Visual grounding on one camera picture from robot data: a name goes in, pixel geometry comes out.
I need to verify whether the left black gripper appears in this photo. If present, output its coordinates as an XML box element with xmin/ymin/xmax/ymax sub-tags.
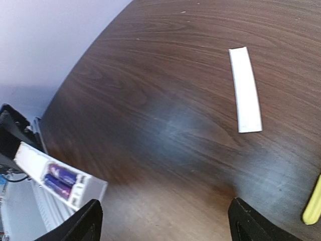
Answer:
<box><xmin>1</xmin><ymin>104</ymin><xmax>44</xmax><ymax>160</ymax></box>

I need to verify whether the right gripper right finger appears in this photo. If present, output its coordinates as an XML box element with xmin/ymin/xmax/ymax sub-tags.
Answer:
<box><xmin>228</xmin><ymin>197</ymin><xmax>299</xmax><ymax>240</ymax></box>

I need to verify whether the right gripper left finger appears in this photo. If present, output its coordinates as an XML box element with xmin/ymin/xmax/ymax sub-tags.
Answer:
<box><xmin>36</xmin><ymin>199</ymin><xmax>103</xmax><ymax>241</ymax></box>

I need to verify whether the white remote control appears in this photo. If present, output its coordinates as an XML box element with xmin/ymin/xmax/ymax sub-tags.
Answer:
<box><xmin>14</xmin><ymin>141</ymin><xmax>108</xmax><ymax>211</ymax></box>

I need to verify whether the yellow handled screwdriver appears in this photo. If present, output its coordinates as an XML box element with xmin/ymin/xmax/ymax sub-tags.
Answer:
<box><xmin>302</xmin><ymin>176</ymin><xmax>321</xmax><ymax>225</ymax></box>

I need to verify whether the white battery cover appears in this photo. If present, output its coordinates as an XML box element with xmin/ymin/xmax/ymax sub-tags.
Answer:
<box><xmin>229</xmin><ymin>47</ymin><xmax>263</xmax><ymax>133</ymax></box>

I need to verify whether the purple battery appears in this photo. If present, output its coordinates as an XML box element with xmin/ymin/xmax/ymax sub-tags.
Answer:
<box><xmin>44</xmin><ymin>174</ymin><xmax>71</xmax><ymax>200</ymax></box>
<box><xmin>48</xmin><ymin>164</ymin><xmax>77</xmax><ymax>187</ymax></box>

